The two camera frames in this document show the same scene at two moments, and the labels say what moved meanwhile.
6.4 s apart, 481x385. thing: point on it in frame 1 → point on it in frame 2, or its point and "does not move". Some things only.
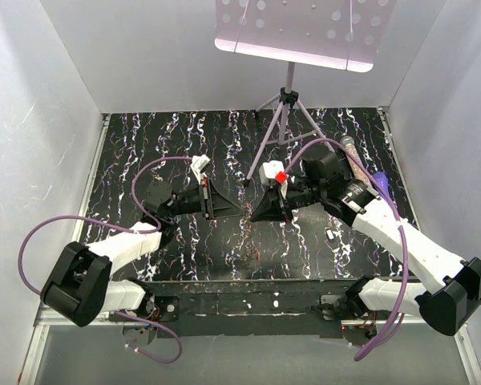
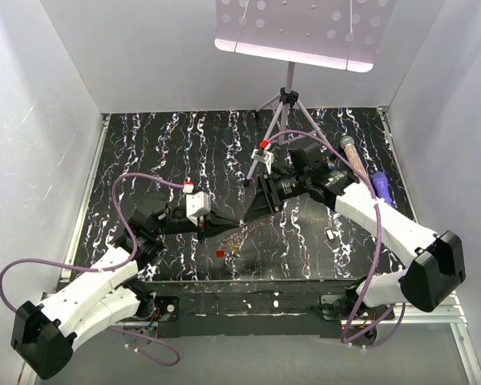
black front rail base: (261, 308) does not move
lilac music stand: (344, 34) does not move
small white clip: (330, 236) does not move
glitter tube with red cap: (248, 238) → (234, 241)
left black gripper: (220, 206) → (215, 225)
